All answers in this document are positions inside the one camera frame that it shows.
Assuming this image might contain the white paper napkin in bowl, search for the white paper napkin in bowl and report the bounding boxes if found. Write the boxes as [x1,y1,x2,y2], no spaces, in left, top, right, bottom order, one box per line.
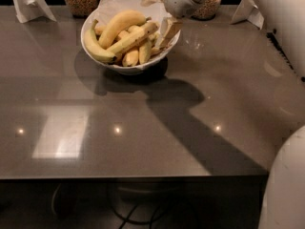
[93,0,121,25]

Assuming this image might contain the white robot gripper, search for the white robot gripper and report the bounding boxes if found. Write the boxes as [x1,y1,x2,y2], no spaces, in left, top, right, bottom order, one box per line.
[142,0,201,49]

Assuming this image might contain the long diagonal yellow banana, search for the long diagonal yellow banana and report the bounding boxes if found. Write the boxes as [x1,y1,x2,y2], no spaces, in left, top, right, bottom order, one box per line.
[107,21,159,54]

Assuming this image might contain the greenish left banana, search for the greenish left banana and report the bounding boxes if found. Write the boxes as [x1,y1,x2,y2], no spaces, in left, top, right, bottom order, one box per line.
[83,19,116,64]

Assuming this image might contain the right spotted small banana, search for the right spotted small banana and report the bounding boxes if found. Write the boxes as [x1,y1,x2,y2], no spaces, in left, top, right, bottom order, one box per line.
[149,32,161,55]

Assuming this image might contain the right white paper stand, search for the right white paper stand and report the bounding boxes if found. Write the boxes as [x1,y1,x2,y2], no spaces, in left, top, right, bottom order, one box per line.
[231,0,264,30]

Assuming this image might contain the right glass jar of chickpeas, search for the right glass jar of chickpeas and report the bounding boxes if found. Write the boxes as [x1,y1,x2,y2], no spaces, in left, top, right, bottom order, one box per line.
[192,0,221,20]

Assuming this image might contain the large top yellow banana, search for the large top yellow banana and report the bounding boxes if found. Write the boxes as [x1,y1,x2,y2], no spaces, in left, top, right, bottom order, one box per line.
[98,10,147,49]

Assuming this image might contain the small front yellow banana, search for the small front yellow banana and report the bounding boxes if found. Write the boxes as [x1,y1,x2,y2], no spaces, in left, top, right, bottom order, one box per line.
[122,47,139,67]

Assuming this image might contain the small upright yellow banana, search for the small upright yellow banana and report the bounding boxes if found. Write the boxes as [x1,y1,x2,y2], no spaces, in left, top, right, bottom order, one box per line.
[139,39,152,64]

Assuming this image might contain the white ceramic bowl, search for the white ceramic bowl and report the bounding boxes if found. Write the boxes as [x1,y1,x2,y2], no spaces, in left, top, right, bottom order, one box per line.
[80,0,180,75]

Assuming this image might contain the black cables under table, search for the black cables under table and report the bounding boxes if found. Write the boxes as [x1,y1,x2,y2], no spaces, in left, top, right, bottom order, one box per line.
[108,188,198,229]

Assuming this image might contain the left white paper stand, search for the left white paper stand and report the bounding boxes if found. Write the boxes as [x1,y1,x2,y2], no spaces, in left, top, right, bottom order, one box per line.
[12,0,56,23]

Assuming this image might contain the white paper stand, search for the white paper stand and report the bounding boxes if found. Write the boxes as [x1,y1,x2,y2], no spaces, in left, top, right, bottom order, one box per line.
[231,0,264,30]
[12,0,56,23]

